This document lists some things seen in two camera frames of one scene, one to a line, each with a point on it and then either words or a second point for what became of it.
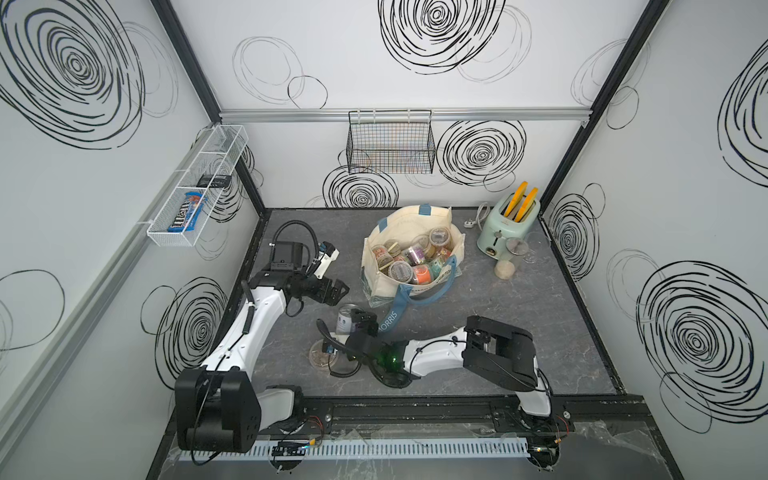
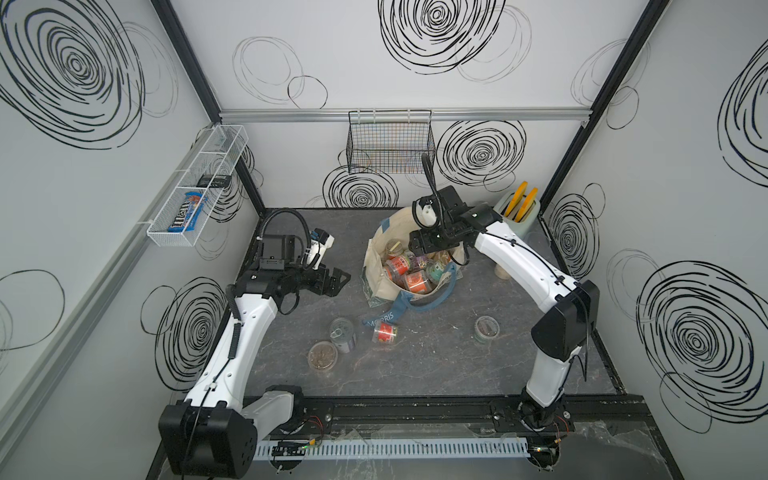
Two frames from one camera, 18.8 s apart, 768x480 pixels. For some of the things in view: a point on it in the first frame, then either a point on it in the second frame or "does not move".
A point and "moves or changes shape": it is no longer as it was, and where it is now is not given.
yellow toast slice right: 526,205 does not move
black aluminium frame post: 192,60 does not move
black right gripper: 365,318 → 423,234
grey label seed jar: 344,324 moves or changes shape
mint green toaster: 516,217 does not move
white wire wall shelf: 197,187 does not move
